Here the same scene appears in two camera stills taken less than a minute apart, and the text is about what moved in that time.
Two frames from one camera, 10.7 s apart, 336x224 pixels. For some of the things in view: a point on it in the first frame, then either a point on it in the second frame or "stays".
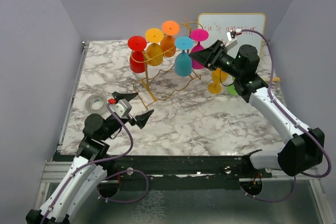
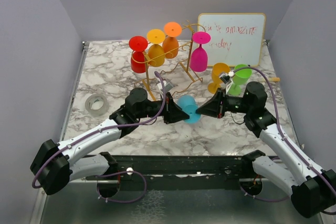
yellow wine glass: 218,76 stays
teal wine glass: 183,61 → 188,104
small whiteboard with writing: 247,29 stays
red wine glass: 137,44 stays
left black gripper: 142,119 → 172,113
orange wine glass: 170,28 stays
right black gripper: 205,57 → 211,108
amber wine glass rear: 154,51 stays
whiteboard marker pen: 274,79 stays
